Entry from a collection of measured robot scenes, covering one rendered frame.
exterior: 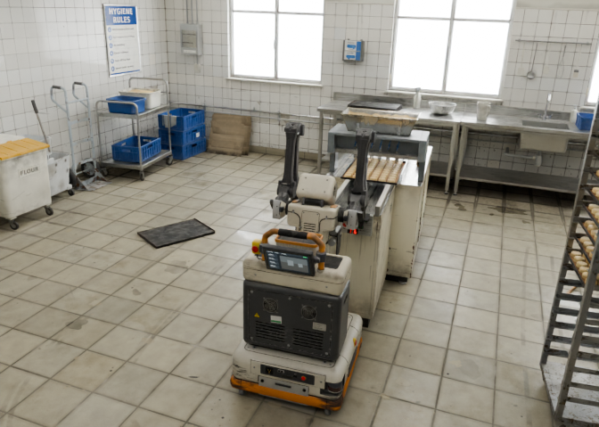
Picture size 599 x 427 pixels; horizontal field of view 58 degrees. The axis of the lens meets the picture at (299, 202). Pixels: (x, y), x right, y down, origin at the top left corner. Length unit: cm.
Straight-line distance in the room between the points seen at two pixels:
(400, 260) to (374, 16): 379
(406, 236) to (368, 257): 72
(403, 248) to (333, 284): 159
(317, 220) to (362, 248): 62
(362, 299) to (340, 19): 447
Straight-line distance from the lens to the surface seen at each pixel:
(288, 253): 263
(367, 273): 358
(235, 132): 784
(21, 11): 647
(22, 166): 560
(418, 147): 405
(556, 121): 698
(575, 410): 328
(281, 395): 308
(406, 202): 409
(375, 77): 724
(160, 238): 510
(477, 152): 722
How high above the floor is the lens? 206
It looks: 20 degrees down
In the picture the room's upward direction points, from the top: 2 degrees clockwise
